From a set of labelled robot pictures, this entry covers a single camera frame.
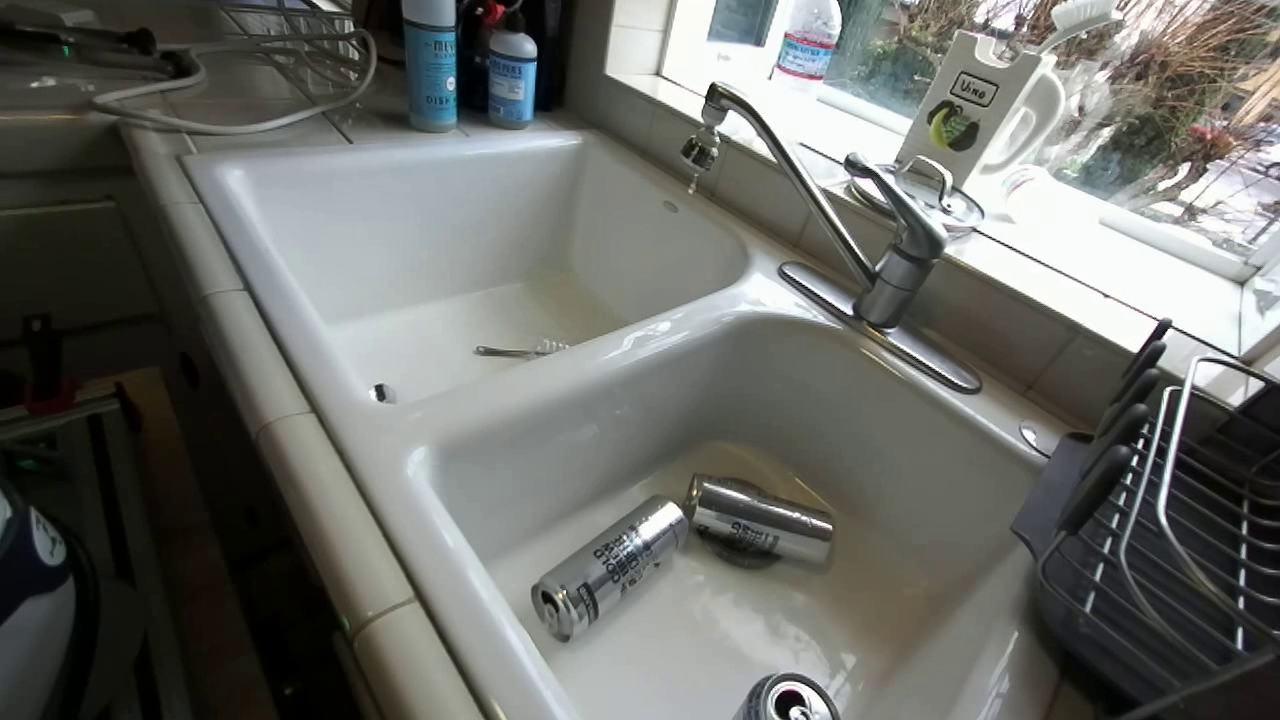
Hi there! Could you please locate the blue label white pump bottle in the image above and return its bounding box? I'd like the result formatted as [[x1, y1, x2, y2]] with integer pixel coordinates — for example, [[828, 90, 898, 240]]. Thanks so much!
[[401, 0, 464, 134]]

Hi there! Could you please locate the white double basin sink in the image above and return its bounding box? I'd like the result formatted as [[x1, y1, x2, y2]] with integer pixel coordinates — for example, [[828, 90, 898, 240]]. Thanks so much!
[[175, 120, 1071, 720]]

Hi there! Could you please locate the small blue bottle red cap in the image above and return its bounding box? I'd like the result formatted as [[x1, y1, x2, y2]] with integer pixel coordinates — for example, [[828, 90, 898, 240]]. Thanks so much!
[[478, 3, 542, 130]]

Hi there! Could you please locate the clear plastic water bottle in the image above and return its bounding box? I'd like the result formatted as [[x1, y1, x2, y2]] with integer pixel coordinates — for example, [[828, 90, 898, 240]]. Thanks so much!
[[770, 0, 846, 82]]

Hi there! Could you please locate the sink drain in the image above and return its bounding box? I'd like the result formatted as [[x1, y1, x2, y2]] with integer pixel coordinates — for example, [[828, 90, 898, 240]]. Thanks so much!
[[732, 667, 843, 720]]

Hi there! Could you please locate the shiny steel tumbler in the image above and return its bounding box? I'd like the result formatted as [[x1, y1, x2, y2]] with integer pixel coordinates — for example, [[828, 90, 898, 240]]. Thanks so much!
[[682, 472, 841, 573]]

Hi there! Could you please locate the silver printed slim can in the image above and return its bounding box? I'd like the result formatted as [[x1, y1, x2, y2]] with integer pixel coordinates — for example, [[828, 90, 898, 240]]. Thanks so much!
[[529, 490, 697, 644]]

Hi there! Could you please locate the chrome kitchen faucet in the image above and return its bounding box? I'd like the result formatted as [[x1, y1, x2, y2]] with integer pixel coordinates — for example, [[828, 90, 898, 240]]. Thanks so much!
[[677, 79, 989, 398]]

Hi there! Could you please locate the white pitcher with green logo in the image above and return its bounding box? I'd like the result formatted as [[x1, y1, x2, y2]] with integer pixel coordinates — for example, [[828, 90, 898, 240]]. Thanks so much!
[[890, 23, 1071, 206]]

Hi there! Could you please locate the dark blue white appliance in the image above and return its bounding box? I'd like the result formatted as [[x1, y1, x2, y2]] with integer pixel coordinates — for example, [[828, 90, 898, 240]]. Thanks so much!
[[0, 475, 89, 720]]

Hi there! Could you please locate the white cable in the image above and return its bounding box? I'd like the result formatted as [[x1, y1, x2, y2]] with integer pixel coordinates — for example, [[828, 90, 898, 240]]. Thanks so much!
[[89, 18, 385, 140]]

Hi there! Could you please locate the thin wire rack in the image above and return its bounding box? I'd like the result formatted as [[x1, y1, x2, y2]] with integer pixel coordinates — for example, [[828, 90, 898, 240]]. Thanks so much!
[[207, 0, 381, 88]]

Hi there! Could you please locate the dark wire dish rack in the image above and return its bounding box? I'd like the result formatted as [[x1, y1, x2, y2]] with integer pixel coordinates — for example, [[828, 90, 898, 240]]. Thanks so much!
[[1008, 314, 1280, 720]]

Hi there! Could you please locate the window with white frame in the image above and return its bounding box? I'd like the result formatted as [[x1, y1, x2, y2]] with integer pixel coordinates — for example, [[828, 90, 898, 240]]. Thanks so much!
[[605, 0, 1280, 291]]

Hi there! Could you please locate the black tool handle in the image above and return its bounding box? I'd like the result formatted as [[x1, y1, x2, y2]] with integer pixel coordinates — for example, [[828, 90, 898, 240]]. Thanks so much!
[[0, 12, 207, 79]]

